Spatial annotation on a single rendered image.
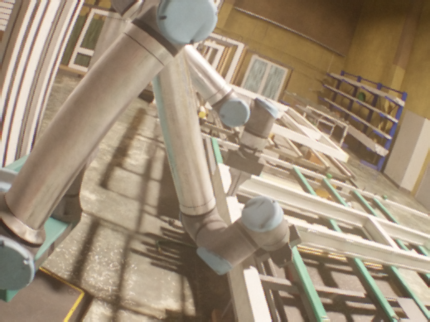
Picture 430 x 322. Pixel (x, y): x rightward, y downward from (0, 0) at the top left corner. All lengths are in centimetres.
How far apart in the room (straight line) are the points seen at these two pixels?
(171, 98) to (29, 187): 38
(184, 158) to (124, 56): 36
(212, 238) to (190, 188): 13
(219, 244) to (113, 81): 47
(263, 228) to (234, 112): 46
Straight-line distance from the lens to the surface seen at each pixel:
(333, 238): 167
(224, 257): 98
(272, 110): 148
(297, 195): 199
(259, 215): 98
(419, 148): 1087
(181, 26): 70
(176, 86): 90
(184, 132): 95
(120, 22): 145
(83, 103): 72
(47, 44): 127
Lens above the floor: 142
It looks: 15 degrees down
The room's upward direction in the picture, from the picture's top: 22 degrees clockwise
